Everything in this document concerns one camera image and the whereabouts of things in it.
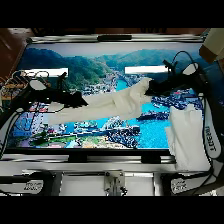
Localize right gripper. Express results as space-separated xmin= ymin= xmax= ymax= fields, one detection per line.
xmin=145 ymin=79 xmax=169 ymax=98

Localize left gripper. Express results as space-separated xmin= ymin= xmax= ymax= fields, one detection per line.
xmin=62 ymin=91 xmax=90 ymax=109

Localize white shirt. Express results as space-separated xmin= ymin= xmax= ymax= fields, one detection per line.
xmin=46 ymin=77 xmax=156 ymax=125

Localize white garment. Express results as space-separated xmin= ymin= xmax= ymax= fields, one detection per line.
xmin=164 ymin=103 xmax=212 ymax=173

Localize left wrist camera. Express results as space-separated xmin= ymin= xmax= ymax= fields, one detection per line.
xmin=56 ymin=71 xmax=69 ymax=93

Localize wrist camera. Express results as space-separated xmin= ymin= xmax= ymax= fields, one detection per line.
xmin=56 ymin=71 xmax=69 ymax=93
xmin=162 ymin=59 xmax=178 ymax=80

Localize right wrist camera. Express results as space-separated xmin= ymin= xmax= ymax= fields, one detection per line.
xmin=162 ymin=59 xmax=178 ymax=80

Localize black cable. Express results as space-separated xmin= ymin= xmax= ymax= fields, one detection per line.
xmin=171 ymin=50 xmax=201 ymax=72

